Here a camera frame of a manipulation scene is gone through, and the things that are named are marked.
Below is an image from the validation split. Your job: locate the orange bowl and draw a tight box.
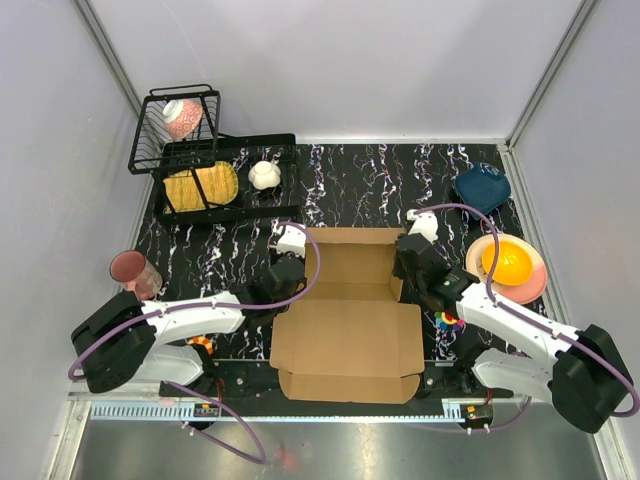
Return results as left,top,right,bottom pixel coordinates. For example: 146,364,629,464
481,240,534,286

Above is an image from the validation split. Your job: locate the orange striped toy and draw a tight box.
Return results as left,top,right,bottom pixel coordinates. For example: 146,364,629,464
187,336,215,356

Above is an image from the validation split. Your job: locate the dark blue bowl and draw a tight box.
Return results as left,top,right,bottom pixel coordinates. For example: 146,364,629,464
454,163,511,215

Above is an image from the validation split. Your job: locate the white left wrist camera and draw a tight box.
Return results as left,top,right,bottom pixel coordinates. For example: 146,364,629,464
269,222,307,259

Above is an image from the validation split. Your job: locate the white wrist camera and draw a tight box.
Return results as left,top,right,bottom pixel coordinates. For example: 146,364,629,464
269,222,307,259
406,209,439,243

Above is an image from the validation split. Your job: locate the pink mug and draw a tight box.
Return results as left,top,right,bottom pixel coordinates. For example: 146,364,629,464
109,250,163,301

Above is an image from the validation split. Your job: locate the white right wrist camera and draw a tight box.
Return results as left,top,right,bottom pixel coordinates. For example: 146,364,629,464
406,209,439,243

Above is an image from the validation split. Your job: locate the pink plate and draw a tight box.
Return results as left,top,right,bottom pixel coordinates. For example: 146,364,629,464
465,234,548,305

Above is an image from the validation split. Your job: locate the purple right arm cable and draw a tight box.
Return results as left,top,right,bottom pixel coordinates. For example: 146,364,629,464
409,202,640,433

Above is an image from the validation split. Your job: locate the brown cardboard box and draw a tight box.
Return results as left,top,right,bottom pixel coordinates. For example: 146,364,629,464
269,227,424,404

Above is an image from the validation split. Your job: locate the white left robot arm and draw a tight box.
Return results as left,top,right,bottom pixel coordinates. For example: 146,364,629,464
68,253,307,396

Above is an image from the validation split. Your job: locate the colourful flower toy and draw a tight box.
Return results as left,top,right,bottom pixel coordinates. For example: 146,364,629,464
434,312,466,332

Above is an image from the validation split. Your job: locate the pink patterned bowl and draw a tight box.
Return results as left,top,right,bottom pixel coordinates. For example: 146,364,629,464
162,99,203,141

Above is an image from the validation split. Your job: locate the black wire dish rack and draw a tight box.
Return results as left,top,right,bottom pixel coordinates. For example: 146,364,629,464
128,84,301,225

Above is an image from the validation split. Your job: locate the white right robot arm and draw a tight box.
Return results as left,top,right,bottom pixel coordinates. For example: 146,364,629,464
393,234,639,434

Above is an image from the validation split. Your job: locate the yellow woven plate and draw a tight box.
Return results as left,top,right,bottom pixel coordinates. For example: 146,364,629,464
163,161,239,213

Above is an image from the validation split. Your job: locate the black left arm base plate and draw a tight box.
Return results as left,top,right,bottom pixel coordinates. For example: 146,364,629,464
184,359,286,402

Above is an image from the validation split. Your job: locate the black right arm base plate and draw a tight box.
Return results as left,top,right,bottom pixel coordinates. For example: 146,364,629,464
415,361,513,401

